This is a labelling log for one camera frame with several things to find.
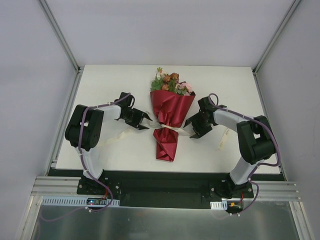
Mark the dark red wrapping cloth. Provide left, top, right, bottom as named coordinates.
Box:
left=150, top=90, right=196, bottom=162

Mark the cream printed ribbon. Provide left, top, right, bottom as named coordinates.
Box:
left=97, top=120, right=231, bottom=151

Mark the small pink rose stem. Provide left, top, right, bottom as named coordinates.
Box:
left=174, top=82, right=193, bottom=96

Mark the orange brown rose stem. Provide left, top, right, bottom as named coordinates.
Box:
left=160, top=72, right=180, bottom=93

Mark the white rose stem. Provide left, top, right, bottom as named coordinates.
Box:
left=150, top=67, right=167, bottom=92

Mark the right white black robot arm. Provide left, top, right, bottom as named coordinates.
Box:
left=184, top=94, right=279, bottom=199

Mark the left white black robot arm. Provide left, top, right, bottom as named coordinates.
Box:
left=64, top=92, right=151, bottom=195

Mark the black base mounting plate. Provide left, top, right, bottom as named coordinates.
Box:
left=76, top=170, right=254, bottom=209

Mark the right white cable duct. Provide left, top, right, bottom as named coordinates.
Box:
left=210, top=200, right=228, bottom=211

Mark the white cable duct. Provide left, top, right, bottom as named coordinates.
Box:
left=210, top=200, right=228, bottom=211
left=42, top=196, right=120, bottom=208

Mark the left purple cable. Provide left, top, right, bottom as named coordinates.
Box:
left=39, top=92, right=136, bottom=222

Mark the left white cable duct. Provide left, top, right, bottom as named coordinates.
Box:
left=42, top=196, right=120, bottom=208

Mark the aluminium front rail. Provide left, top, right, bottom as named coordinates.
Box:
left=31, top=176, right=302, bottom=202

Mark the right aluminium frame post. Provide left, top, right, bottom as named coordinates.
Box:
left=252, top=0, right=302, bottom=76

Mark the aluminium frame post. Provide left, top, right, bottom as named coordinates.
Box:
left=37, top=0, right=81, bottom=73
left=252, top=0, right=302, bottom=76

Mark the left aluminium frame post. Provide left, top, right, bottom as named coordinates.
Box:
left=37, top=0, right=81, bottom=73

